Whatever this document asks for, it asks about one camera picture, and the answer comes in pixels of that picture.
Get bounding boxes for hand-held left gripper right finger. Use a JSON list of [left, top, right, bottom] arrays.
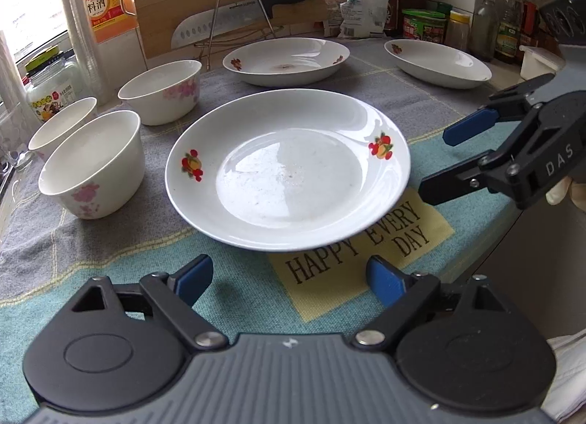
[[355, 256, 505, 347]]

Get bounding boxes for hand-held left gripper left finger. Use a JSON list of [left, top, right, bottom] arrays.
[[68, 254, 229, 352]]

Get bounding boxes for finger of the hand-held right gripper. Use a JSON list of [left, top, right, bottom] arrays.
[[442, 73, 557, 147], [418, 153, 510, 208]]

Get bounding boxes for white plate fruit print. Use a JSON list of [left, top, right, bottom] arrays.
[[383, 38, 493, 90], [165, 88, 412, 252]]

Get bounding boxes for white bowl pink flowers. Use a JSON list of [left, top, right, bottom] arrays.
[[38, 110, 146, 220], [118, 60, 203, 126], [28, 97, 98, 161]]

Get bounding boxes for person's right hand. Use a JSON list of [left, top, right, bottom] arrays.
[[547, 176, 574, 206]]

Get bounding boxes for grey teal checked table mat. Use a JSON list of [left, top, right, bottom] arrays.
[[0, 40, 520, 411]]

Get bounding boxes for white plastic container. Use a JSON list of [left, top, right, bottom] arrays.
[[519, 45, 567, 82]]

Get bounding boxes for yellow-lidded spice jar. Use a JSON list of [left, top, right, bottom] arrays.
[[445, 11, 471, 53]]

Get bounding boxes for grey bottle red cap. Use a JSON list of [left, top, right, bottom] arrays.
[[469, 0, 500, 62]]

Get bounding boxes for oil bottle green yellow label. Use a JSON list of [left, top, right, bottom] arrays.
[[494, 0, 525, 64]]

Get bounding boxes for green-lidded sauce jar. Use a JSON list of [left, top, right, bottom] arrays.
[[402, 9, 448, 46]]

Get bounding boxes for clear bottle red label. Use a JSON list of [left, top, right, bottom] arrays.
[[519, 0, 542, 63]]

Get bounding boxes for blue white snack bag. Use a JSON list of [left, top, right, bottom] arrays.
[[341, 0, 395, 38]]

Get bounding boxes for person's white garment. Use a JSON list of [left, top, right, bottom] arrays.
[[545, 335, 586, 424]]

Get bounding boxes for glass jar green lid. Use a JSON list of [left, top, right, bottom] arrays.
[[24, 49, 85, 125]]

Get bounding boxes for stack of clear plastic cups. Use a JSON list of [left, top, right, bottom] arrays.
[[56, 0, 113, 107]]

